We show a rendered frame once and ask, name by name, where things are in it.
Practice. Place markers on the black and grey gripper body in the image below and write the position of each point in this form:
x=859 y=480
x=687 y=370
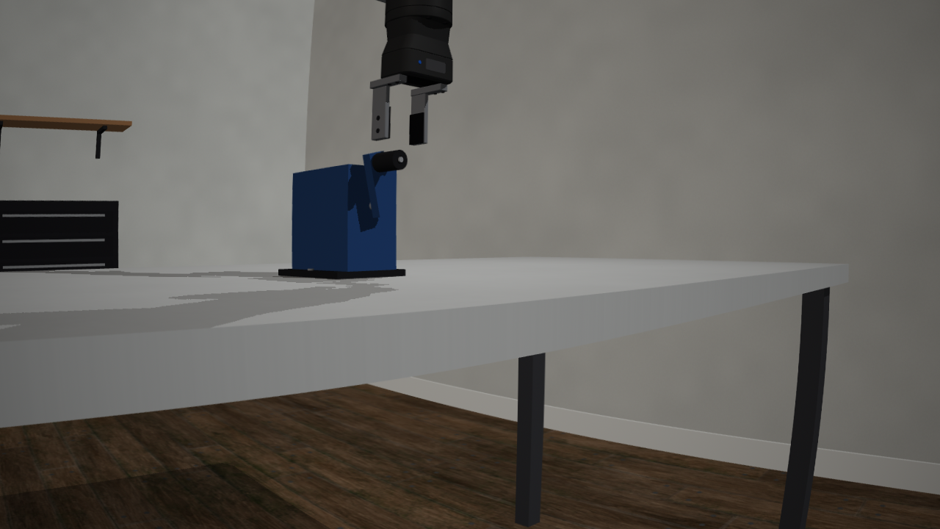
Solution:
x=417 y=41

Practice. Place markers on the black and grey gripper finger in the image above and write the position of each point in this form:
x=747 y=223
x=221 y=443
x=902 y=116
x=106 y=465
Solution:
x=419 y=112
x=381 y=111

